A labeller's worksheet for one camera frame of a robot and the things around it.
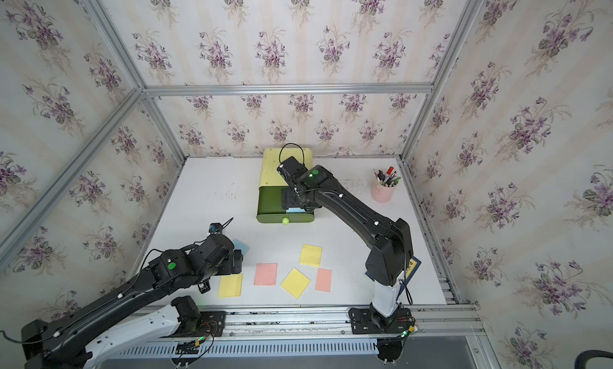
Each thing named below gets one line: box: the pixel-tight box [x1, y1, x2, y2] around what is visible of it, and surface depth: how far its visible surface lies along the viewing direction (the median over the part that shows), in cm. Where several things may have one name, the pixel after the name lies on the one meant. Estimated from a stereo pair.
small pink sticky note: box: [315, 267, 333, 293], surface depth 85 cm
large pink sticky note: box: [253, 262, 278, 286], surface depth 86 cm
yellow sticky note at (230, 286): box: [217, 273, 243, 298], surface depth 82 cm
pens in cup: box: [373, 166, 402, 188], surface depth 100 cm
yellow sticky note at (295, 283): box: [280, 266, 312, 300], surface depth 84 cm
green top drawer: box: [256, 186, 316, 226], surface depth 81 cm
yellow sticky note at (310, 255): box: [299, 243, 323, 267], surface depth 90 cm
